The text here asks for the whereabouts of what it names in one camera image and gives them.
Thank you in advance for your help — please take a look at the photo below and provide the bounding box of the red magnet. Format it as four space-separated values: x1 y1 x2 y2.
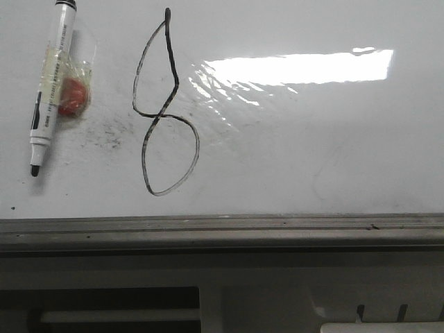
58 78 88 116

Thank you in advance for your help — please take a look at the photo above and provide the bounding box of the white black whiteboard marker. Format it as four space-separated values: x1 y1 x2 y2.
30 1 77 177

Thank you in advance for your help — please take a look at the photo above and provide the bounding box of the white whiteboard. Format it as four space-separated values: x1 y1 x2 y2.
1 1 443 219

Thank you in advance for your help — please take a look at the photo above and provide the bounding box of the grey aluminium whiteboard frame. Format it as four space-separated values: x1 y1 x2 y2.
1 213 443 255

